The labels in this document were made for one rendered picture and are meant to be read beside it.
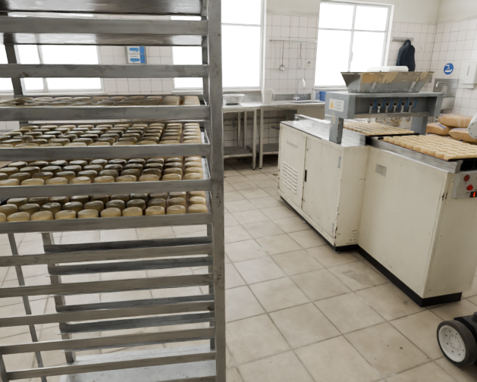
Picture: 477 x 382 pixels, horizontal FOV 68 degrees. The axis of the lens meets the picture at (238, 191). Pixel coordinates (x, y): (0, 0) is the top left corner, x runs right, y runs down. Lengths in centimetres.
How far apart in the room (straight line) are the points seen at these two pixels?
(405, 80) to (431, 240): 111
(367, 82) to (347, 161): 53
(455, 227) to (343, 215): 76
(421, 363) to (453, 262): 62
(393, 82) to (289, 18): 340
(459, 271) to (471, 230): 26
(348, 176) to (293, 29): 367
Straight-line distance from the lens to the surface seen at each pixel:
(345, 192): 260
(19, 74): 92
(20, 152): 94
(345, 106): 248
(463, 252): 238
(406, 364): 203
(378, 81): 261
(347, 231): 274
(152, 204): 101
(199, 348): 173
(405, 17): 716
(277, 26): 575
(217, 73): 81
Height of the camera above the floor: 132
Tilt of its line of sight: 19 degrees down
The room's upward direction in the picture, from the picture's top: straight up
